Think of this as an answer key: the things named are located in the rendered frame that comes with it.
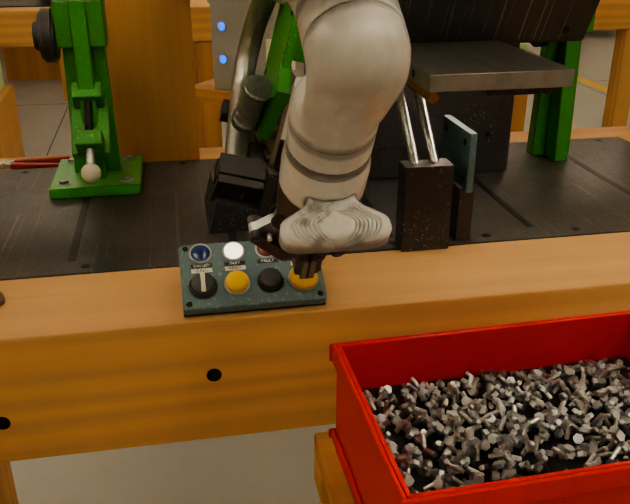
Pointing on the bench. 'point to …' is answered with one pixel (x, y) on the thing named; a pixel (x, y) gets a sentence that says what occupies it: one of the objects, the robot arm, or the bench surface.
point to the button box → (289, 294)
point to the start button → (302, 281)
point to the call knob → (203, 284)
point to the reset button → (237, 281)
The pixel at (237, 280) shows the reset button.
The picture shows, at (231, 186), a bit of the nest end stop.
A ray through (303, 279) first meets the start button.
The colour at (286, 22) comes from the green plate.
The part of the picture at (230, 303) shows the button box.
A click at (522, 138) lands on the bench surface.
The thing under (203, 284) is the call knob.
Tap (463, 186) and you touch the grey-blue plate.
